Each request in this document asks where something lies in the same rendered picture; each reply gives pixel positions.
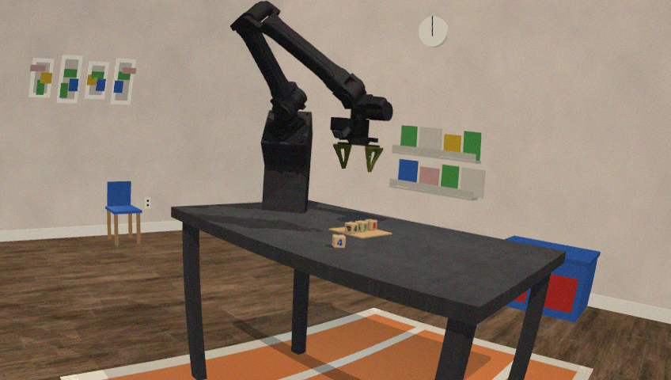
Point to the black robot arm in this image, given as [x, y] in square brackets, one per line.
[286, 103]

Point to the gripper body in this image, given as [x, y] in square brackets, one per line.
[360, 141]

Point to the tan letter block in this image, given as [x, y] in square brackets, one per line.
[338, 241]
[362, 226]
[372, 224]
[351, 227]

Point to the tan flat mat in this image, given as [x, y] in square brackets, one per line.
[367, 234]

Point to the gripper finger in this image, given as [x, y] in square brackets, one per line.
[347, 150]
[369, 151]

